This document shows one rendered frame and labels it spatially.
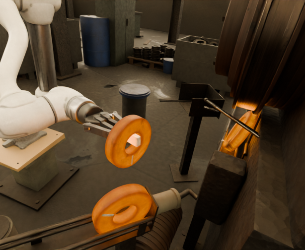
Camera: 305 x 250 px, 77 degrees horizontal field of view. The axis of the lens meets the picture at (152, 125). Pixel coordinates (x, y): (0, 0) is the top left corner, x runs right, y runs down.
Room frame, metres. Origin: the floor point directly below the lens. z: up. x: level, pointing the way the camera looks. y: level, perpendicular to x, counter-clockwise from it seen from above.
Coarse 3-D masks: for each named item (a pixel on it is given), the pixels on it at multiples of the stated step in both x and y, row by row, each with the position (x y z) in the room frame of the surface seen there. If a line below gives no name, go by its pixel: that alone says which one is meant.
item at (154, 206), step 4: (148, 188) 0.37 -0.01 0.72; (148, 192) 0.36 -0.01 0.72; (152, 196) 0.34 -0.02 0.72; (152, 200) 0.33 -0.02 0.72; (152, 204) 0.33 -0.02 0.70; (156, 204) 0.32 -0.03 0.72; (152, 208) 0.32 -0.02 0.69; (156, 208) 0.31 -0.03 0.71; (148, 212) 0.33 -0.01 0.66; (152, 212) 0.32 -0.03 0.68; (156, 212) 0.31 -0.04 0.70; (148, 216) 0.33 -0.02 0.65; (152, 220) 0.31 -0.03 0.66; (152, 224) 0.31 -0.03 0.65
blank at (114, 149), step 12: (120, 120) 0.43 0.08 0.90; (132, 120) 0.43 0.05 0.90; (144, 120) 0.46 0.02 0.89; (120, 132) 0.39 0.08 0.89; (132, 132) 0.42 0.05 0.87; (144, 132) 0.46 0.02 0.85; (108, 144) 0.38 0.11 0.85; (120, 144) 0.39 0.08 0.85; (144, 144) 0.46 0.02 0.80; (108, 156) 0.38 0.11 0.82; (120, 156) 0.39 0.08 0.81; (132, 156) 0.42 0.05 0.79
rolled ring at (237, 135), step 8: (248, 112) 0.70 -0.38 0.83; (240, 120) 0.73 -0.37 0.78; (248, 120) 0.63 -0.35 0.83; (256, 120) 0.64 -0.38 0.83; (232, 128) 0.74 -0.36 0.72; (240, 128) 0.62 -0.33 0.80; (232, 136) 0.71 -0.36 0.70; (240, 136) 0.60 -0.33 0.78; (224, 144) 0.66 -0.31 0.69; (232, 144) 0.60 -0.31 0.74
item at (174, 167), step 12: (192, 84) 1.31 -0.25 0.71; (204, 84) 1.33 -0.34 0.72; (180, 96) 1.30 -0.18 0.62; (192, 96) 1.32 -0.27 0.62; (204, 96) 1.33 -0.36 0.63; (216, 96) 1.18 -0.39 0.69; (192, 108) 1.05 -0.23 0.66; (192, 120) 1.15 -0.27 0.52; (192, 132) 1.14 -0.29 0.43; (192, 144) 1.14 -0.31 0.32; (180, 168) 1.16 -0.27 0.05; (192, 168) 1.22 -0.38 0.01; (180, 180) 1.07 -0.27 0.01; (192, 180) 1.09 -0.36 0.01
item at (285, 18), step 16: (272, 0) 0.45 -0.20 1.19; (288, 0) 0.45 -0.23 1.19; (304, 0) 0.44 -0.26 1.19; (272, 16) 0.45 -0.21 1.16; (288, 16) 0.44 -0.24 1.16; (256, 32) 0.45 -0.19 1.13; (272, 32) 0.44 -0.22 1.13; (288, 32) 0.43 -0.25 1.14; (256, 48) 0.45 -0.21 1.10; (272, 48) 0.44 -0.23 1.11; (256, 64) 0.45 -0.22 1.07; (272, 64) 0.44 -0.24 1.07; (240, 80) 0.46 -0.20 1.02; (256, 80) 0.45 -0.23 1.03; (240, 96) 0.50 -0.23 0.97; (256, 96) 0.47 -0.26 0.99
